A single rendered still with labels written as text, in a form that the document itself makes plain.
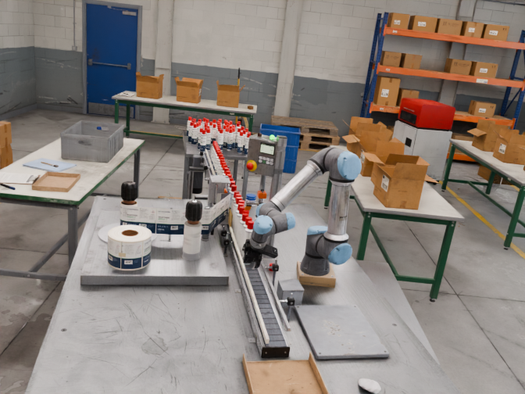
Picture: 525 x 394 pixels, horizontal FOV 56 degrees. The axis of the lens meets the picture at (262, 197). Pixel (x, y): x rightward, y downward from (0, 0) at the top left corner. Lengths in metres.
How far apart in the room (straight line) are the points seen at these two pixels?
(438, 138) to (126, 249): 6.23
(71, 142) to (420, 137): 5.15
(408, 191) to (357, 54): 6.35
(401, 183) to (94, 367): 2.79
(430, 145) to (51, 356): 6.71
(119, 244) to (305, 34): 8.08
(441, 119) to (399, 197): 3.99
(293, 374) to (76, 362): 0.77
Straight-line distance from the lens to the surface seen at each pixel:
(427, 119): 7.81
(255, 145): 2.56
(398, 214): 4.01
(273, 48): 9.99
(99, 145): 4.33
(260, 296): 2.25
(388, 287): 2.65
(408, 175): 3.99
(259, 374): 1.89
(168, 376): 1.86
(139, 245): 2.36
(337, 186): 2.26
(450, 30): 9.80
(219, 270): 2.43
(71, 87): 10.76
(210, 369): 1.90
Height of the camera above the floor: 2.00
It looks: 19 degrees down
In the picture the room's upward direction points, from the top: 7 degrees clockwise
